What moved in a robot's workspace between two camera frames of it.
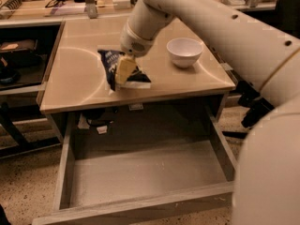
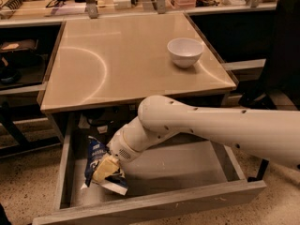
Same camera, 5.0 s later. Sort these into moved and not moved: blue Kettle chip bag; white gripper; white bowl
Moved: white gripper; blue Kettle chip bag
Not moved: white bowl
